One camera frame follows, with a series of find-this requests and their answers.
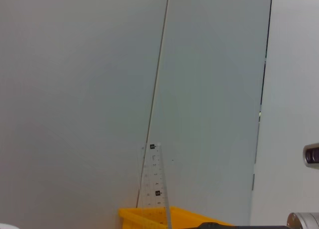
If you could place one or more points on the clear plastic ruler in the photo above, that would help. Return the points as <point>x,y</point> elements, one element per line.
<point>155,179</point>

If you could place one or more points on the yellow plastic bin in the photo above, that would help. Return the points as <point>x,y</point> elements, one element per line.
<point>189,219</point>

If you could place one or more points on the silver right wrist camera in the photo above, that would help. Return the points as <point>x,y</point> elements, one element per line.
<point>311,155</point>

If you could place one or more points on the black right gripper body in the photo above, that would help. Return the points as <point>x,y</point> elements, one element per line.
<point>236,227</point>

